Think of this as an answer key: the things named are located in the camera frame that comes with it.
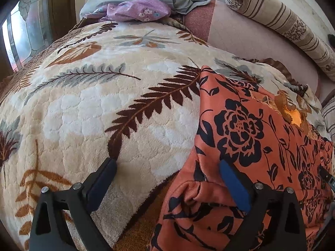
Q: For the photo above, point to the striped bolster pillow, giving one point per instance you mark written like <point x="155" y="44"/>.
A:
<point x="282" y="18"/>

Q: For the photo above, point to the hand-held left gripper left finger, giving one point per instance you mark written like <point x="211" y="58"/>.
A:
<point x="100" y="185"/>

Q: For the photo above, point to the pink bed sheet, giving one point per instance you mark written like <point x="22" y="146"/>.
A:
<point x="248" y="39"/>

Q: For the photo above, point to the striped floral pillow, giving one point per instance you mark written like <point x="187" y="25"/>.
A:
<point x="329" y="120"/>

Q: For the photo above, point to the cream leaf print blanket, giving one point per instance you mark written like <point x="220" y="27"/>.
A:
<point x="91" y="104"/>

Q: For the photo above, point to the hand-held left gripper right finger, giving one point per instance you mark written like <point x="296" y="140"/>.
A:
<point x="235" y="185"/>

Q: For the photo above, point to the purple floral cloth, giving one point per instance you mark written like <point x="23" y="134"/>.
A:
<point x="138" y="10"/>

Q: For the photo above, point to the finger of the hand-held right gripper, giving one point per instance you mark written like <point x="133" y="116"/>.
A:
<point x="328" y="179"/>

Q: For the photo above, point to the orange black floral garment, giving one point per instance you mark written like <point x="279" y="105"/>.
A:
<point x="235" y="125"/>

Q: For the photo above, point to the stained glass window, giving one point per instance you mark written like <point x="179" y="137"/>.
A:
<point x="26" y="31"/>

